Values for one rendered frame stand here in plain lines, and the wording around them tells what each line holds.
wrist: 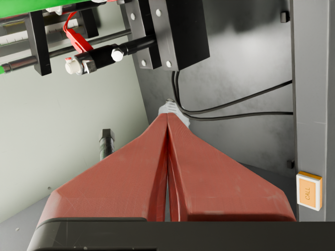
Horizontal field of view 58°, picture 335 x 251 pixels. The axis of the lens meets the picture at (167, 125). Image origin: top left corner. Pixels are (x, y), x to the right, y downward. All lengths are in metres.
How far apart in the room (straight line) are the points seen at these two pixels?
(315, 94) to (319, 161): 0.09
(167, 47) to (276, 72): 0.20
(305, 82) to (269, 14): 0.18
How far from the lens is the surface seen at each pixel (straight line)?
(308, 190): 0.46
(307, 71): 0.40
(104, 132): 0.42
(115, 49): 0.44
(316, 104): 0.41
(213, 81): 0.65
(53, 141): 0.75
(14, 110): 0.71
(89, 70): 0.40
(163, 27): 0.48
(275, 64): 0.56
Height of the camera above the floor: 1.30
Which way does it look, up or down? 35 degrees down
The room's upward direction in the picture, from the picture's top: 120 degrees counter-clockwise
